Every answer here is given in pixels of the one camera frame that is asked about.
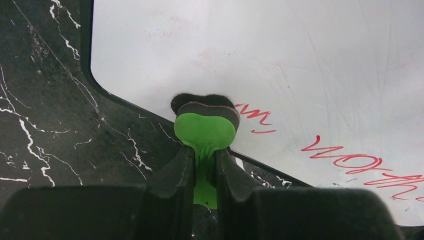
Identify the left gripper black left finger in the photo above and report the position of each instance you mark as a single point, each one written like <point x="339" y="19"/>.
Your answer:
<point x="159" y="209"/>

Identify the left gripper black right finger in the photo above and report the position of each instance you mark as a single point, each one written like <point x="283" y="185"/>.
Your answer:
<point x="248" y="210"/>

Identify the green whiteboard eraser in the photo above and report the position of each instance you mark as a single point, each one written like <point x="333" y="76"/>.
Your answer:
<point x="207" y="124"/>

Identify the small whiteboard red writing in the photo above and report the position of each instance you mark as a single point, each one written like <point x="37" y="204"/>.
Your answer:
<point x="330" y="92"/>

